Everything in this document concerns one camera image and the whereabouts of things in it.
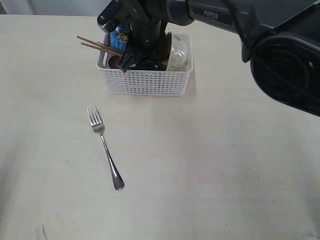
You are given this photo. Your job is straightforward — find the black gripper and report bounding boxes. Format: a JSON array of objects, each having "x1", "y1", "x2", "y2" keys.
[{"x1": 118, "y1": 0, "x2": 165, "y2": 73}]

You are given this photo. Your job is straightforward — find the wooden chopstick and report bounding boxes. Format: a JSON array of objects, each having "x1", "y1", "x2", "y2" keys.
[
  {"x1": 81, "y1": 42, "x2": 123, "y2": 57},
  {"x1": 77, "y1": 36, "x2": 109, "y2": 49}
]

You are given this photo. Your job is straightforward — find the white speckled ceramic bowl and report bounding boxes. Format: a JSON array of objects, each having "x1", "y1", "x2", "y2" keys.
[{"x1": 166, "y1": 31, "x2": 191, "y2": 72}]

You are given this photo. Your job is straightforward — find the dark brown wooden spoon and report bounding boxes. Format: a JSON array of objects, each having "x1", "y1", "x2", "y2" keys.
[{"x1": 107, "y1": 55, "x2": 122, "y2": 69}]

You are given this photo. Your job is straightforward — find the silver metal fork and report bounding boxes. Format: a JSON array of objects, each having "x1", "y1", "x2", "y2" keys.
[{"x1": 87, "y1": 106, "x2": 125, "y2": 191}]

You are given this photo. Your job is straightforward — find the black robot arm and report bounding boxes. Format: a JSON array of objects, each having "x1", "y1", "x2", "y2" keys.
[{"x1": 116, "y1": 0, "x2": 320, "y2": 116}]

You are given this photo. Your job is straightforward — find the brown round plate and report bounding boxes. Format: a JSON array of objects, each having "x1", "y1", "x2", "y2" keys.
[{"x1": 153, "y1": 32, "x2": 172, "y2": 61}]

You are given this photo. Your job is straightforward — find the blue potato chips bag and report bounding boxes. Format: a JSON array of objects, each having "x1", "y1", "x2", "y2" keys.
[{"x1": 109, "y1": 24, "x2": 128, "y2": 53}]

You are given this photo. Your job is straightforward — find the white perforated plastic basket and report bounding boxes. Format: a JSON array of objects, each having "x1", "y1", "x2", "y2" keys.
[{"x1": 97, "y1": 32, "x2": 194, "y2": 97}]

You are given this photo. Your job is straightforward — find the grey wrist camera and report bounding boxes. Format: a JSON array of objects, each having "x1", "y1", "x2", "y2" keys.
[{"x1": 97, "y1": 0, "x2": 130, "y2": 33}]

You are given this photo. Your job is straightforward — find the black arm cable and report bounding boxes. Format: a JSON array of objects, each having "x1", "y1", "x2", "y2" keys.
[{"x1": 132, "y1": 58, "x2": 168, "y2": 72}]

